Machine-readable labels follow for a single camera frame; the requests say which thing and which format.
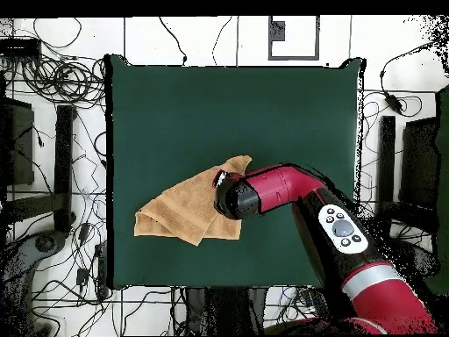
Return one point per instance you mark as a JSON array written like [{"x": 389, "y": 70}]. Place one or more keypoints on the tan terry towel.
[{"x": 182, "y": 210}]

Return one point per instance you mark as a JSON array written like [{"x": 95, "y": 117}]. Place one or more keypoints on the flat black box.
[{"x": 19, "y": 47}]

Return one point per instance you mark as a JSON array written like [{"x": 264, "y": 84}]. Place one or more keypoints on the dark green table cloth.
[{"x": 175, "y": 123}]

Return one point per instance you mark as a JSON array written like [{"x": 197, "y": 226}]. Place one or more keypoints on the small black adapter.
[
  {"x": 85, "y": 231},
  {"x": 82, "y": 276}
]

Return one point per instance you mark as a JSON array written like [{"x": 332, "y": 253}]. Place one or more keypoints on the black power strip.
[{"x": 101, "y": 270}]

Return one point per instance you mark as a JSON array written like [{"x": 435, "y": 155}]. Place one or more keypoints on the black stand bar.
[
  {"x": 64, "y": 158},
  {"x": 386, "y": 158}
]

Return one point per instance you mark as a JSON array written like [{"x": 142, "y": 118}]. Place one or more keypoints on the black power adapter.
[{"x": 393, "y": 101}]

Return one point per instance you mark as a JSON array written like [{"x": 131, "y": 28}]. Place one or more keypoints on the large black box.
[
  {"x": 419, "y": 165},
  {"x": 21, "y": 147}
]

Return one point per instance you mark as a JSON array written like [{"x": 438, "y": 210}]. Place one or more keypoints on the dark stand base with knob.
[{"x": 21, "y": 256}]

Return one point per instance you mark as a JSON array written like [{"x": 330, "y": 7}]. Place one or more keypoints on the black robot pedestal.
[{"x": 224, "y": 312}]

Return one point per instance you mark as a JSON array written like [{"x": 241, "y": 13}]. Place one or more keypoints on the grey square frame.
[{"x": 277, "y": 31}]

